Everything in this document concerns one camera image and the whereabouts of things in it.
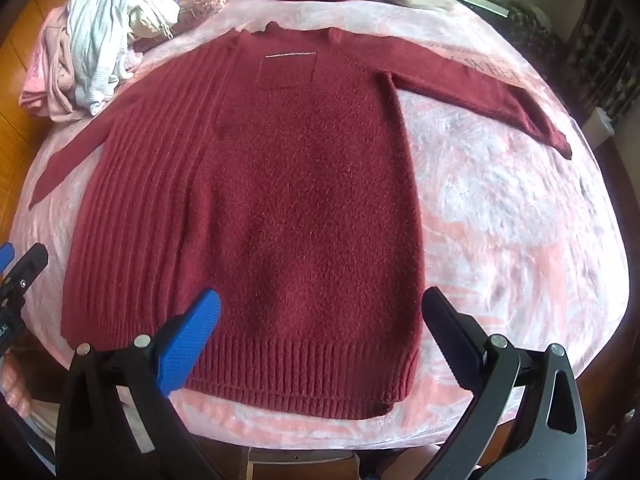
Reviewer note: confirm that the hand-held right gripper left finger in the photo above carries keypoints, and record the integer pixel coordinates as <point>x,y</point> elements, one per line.
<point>192,345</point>

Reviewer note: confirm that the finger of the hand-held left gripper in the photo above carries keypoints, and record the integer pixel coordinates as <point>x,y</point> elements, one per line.
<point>30,266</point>
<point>5,256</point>

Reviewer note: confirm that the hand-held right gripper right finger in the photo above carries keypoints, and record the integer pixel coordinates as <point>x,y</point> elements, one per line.
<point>450,330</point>

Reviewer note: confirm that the maroon knit sweater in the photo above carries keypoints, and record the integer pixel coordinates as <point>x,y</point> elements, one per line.
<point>300,210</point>

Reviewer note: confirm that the person's left hand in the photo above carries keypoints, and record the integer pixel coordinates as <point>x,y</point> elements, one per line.
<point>12,385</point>

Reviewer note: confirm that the pink patterned bedsheet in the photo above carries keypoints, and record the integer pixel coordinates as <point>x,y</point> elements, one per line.
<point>500,210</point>

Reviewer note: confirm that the pale pink garment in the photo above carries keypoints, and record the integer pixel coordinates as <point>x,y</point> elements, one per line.
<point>45,75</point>

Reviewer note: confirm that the light blue knit garment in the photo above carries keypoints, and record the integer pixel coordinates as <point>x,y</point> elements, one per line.
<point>95,35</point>

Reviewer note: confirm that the white bin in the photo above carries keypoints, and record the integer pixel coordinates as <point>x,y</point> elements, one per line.
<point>602,127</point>

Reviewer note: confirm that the cream zippered garment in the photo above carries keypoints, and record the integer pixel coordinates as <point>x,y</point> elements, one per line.
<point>150,17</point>

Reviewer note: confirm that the dark patterned furniture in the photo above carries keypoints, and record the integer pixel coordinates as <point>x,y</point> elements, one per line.
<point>600,35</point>

